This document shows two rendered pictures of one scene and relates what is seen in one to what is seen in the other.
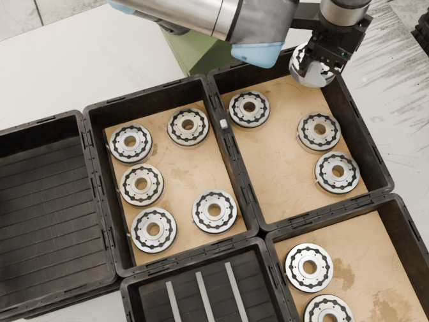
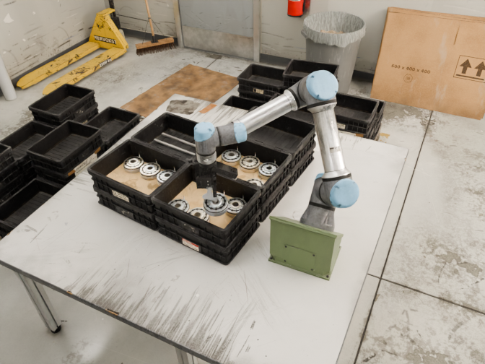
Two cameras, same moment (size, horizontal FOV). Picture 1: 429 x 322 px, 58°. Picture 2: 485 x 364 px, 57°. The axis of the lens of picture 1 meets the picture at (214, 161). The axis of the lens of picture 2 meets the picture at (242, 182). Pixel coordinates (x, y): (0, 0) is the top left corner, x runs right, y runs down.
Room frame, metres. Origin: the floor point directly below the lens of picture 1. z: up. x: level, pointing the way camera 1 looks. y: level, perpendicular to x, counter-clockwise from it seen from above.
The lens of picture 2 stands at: (1.50, -1.08, 2.23)
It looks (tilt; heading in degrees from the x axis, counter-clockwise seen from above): 41 degrees down; 136
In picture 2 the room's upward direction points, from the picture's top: 2 degrees counter-clockwise
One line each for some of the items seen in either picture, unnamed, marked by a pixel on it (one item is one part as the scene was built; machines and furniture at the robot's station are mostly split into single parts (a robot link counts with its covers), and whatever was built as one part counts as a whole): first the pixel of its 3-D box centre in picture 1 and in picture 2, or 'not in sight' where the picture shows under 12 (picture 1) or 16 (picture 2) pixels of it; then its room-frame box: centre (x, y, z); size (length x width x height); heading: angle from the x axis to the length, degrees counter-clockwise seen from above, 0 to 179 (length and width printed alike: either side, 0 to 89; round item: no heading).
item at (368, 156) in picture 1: (290, 138); (207, 204); (0.35, -0.19, 0.87); 0.40 x 0.30 x 0.11; 13
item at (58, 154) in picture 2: not in sight; (73, 166); (-1.03, -0.24, 0.37); 0.40 x 0.30 x 0.45; 109
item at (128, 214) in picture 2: not in sight; (143, 191); (-0.04, -0.27, 0.76); 0.40 x 0.30 x 0.12; 13
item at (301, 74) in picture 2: not in sight; (309, 94); (-0.44, 1.60, 0.37); 0.42 x 0.34 x 0.46; 19
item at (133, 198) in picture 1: (141, 184); (250, 162); (0.27, 0.17, 0.86); 0.10 x 0.10 x 0.01
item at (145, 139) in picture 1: (130, 142); (268, 169); (0.37, 0.20, 0.86); 0.10 x 0.10 x 0.01
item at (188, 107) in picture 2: not in sight; (182, 105); (-0.63, 0.44, 0.71); 0.22 x 0.19 x 0.01; 19
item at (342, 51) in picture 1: (336, 35); (206, 172); (0.43, -0.24, 1.13); 0.09 x 0.08 x 0.12; 51
